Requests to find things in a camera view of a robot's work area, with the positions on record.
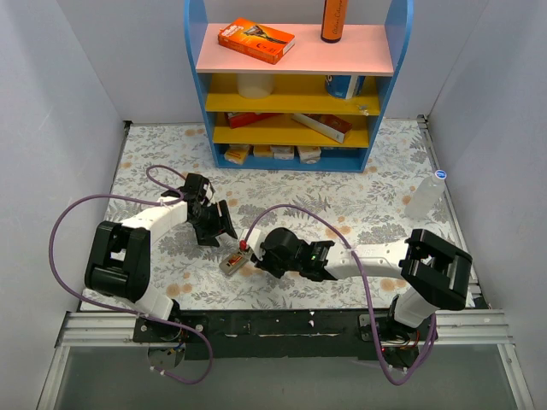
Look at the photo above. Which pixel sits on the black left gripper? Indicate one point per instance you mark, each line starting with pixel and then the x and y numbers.
pixel 214 223

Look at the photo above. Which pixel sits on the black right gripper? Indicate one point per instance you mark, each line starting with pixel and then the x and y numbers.
pixel 260 254

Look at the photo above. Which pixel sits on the grey remote control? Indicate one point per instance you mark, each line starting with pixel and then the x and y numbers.
pixel 230 271

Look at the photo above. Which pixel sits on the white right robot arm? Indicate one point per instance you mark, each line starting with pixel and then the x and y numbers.
pixel 436 270

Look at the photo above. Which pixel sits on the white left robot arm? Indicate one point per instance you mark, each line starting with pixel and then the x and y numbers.
pixel 119 262

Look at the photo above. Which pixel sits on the red yellow battery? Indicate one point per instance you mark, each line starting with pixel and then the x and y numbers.
pixel 234 260

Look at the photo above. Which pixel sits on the yellow soap box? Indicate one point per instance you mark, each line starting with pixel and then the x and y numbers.
pixel 237 153

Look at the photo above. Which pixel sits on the floral tablecloth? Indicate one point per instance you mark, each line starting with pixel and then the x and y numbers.
pixel 366 208

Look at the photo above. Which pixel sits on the white soap box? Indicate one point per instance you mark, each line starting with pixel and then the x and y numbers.
pixel 309 154

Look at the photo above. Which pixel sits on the red box left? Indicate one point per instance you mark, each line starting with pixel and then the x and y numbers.
pixel 240 119

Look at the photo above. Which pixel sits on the red white long box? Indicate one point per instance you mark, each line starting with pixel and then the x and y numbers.
pixel 329 125

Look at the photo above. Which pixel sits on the white cup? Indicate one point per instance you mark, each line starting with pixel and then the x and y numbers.
pixel 255 85

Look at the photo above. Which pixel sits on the clear plastic water bottle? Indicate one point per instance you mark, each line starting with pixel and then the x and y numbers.
pixel 426 195

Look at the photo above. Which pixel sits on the blue shelf unit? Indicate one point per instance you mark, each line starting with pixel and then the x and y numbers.
pixel 374 51

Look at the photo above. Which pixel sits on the blue white can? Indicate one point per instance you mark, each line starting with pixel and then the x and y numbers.
pixel 344 87

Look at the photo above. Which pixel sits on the orange razor box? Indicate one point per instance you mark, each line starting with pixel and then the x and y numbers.
pixel 261 42

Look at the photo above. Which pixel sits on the orange bottle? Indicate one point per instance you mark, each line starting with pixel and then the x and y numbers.
pixel 333 20

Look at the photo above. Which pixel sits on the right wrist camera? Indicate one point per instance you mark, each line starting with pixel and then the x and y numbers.
pixel 251 241

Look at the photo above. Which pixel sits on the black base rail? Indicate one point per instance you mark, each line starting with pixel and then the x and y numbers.
pixel 273 334

